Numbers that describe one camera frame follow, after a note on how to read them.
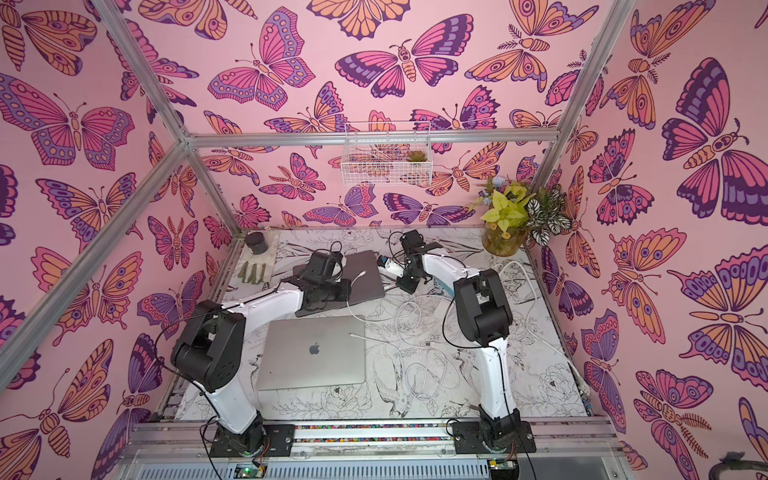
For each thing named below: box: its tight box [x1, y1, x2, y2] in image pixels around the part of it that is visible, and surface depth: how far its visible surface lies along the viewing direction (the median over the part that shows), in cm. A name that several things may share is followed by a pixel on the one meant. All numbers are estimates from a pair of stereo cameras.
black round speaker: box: [245, 231, 269, 255], surface depth 115 cm
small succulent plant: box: [406, 150, 427, 162], surface depth 94 cm
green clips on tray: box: [238, 261, 266, 285], surface depth 108 cm
